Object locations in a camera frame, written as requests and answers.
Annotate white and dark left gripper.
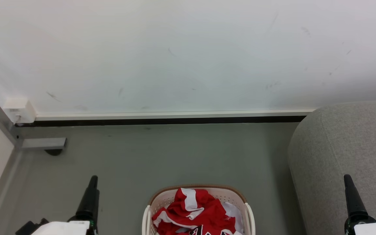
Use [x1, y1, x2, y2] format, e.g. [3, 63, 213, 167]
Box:
[31, 175, 100, 235]

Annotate red jersey with black collar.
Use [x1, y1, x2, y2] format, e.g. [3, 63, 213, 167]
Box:
[175, 225, 244, 235]

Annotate white perforated plastic laundry basket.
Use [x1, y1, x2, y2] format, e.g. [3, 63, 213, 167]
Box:
[142, 184, 256, 235]

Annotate white wall socket box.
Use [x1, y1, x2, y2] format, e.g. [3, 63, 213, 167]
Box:
[4, 99, 37, 124]

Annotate grey fabric sofa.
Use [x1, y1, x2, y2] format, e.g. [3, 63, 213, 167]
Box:
[287, 101, 376, 235]

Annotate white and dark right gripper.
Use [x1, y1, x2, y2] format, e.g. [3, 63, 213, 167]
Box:
[343, 174, 376, 235]

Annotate white baseboard strip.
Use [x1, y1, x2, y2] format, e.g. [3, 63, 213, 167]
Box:
[35, 109, 315, 120]

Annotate red garment with white stripes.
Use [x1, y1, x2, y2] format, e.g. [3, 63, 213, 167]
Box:
[152, 188, 237, 235]

